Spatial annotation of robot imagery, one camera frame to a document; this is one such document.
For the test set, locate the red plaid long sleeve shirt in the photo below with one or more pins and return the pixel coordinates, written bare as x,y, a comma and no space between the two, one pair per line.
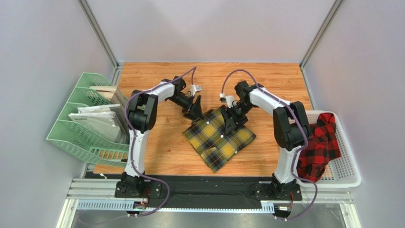
322,148

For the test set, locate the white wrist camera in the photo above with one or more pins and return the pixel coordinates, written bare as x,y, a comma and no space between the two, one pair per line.
195,89
228,100

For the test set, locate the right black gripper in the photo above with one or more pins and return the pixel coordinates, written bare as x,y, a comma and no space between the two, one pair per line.
233,118

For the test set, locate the aluminium frame rail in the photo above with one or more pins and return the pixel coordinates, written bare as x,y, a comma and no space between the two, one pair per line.
88,194

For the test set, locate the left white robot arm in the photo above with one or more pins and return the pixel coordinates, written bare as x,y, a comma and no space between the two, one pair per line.
141,116

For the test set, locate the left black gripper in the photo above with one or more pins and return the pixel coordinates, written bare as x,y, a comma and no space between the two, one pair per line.
194,110

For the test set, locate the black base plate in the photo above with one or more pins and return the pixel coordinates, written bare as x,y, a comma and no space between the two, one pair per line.
206,192

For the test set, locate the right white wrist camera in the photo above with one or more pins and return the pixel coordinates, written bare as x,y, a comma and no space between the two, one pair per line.
228,100

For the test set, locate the papers in file rack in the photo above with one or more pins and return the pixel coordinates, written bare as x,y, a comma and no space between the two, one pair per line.
106,120

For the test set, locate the green plastic file rack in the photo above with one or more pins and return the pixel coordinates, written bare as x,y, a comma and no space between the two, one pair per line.
76,139

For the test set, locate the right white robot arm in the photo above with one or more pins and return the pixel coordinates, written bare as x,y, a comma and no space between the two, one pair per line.
290,125

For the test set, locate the white plastic basket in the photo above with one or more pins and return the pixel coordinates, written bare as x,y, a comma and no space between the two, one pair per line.
340,173

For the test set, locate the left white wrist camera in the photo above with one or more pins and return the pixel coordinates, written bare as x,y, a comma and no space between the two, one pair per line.
195,89

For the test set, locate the yellow plaid long sleeve shirt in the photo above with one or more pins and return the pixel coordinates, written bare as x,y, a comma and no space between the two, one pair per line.
209,139

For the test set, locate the book in file rack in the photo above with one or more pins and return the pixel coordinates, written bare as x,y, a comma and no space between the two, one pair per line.
112,93

